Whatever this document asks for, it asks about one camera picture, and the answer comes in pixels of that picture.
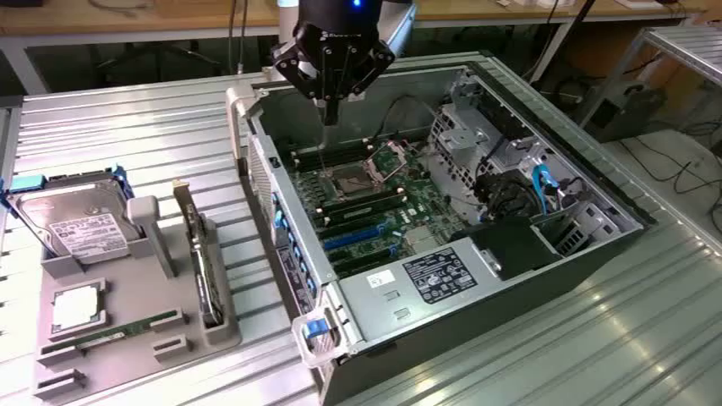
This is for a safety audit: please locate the gray parts rack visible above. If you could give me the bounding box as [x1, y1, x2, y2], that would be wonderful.
[31, 196, 244, 401]

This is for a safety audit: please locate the blue expansion slot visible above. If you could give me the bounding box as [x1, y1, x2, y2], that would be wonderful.
[321, 226, 386, 251]

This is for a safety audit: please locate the green RAM stick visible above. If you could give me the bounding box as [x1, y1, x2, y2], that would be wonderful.
[41, 310, 179, 354]

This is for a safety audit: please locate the dark low-profile graphics card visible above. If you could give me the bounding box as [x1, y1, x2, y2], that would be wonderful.
[171, 179, 227, 329]

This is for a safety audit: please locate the metal drive cage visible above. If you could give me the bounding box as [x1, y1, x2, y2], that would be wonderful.
[427, 101, 543, 212]

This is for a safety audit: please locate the gray power supply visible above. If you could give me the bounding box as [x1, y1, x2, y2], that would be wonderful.
[338, 236, 503, 343]

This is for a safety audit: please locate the metal slat table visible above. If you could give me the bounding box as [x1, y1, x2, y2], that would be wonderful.
[579, 25, 722, 128]

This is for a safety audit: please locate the black office chair base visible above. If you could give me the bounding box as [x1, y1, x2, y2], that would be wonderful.
[92, 40, 221, 81]

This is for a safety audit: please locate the open dark PC case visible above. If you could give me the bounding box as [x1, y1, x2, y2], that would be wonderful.
[224, 49, 659, 406]

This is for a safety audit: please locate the black expansion slot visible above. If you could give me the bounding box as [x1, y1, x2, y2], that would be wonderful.
[326, 246, 394, 266]
[332, 253, 398, 277]

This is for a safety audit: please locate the silver chipset heat sink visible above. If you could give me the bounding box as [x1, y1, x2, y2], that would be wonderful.
[404, 230, 447, 250]

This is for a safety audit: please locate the CPU socket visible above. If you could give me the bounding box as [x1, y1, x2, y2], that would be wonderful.
[332, 167, 379, 198]

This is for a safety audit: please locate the blue disk wire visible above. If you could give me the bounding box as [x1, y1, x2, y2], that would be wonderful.
[528, 164, 558, 217]

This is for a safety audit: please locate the hard disk drive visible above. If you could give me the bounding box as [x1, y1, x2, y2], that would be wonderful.
[0, 165, 135, 260]

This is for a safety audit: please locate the wooden desk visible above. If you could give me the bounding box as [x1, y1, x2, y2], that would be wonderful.
[0, 0, 706, 47]

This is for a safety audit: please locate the silver CPU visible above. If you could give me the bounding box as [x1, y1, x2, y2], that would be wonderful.
[51, 289, 105, 335]

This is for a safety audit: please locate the metal disk bay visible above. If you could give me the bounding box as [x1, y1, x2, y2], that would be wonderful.
[532, 202, 644, 259]

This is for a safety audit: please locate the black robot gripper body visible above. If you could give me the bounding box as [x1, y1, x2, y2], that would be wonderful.
[293, 0, 386, 99]

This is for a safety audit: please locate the black RAM slot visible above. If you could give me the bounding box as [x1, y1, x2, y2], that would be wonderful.
[324, 196, 408, 225]
[316, 188, 404, 213]
[295, 151, 371, 173]
[291, 144, 368, 165]

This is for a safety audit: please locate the gray case handle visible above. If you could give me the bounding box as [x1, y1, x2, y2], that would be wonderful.
[224, 86, 269, 164]
[289, 307, 347, 370]

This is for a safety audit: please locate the silver hard disk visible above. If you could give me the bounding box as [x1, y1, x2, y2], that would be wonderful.
[13, 179, 145, 266]

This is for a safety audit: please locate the black wire bundle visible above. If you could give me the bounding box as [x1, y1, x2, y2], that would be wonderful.
[472, 173, 536, 221]

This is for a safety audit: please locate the gray hanging cable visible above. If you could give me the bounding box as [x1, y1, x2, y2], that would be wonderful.
[228, 0, 249, 75]

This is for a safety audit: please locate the black box on floor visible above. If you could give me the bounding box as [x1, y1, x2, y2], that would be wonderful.
[586, 82, 670, 143]

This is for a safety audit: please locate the metal socket cover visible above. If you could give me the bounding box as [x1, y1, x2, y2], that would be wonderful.
[363, 141, 416, 178]

